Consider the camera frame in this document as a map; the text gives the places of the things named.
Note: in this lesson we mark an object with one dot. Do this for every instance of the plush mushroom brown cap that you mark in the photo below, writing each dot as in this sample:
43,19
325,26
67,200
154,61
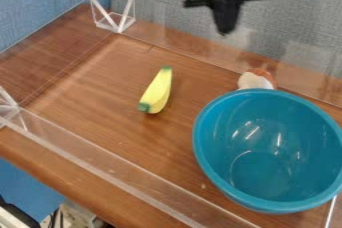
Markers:
257,78

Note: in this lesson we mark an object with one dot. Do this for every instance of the blue plastic bowl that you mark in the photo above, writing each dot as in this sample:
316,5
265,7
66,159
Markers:
269,148

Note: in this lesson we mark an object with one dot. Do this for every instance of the clear acrylic back barrier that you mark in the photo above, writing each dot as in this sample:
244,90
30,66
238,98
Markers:
301,71

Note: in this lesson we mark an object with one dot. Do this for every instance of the clear acrylic barrier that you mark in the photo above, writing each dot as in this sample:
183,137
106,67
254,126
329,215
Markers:
159,193
301,71

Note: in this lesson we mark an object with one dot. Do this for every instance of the yellow toy banana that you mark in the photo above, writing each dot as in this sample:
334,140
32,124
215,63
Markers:
157,94

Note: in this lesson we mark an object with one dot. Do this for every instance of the clear acrylic front barrier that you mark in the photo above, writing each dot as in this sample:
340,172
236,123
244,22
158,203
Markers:
159,193

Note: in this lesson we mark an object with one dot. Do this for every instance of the clear acrylic corner bracket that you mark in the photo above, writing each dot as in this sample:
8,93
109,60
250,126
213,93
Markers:
109,20

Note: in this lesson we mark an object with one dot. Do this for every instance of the clear acrylic left bracket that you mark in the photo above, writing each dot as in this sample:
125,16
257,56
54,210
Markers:
10,110

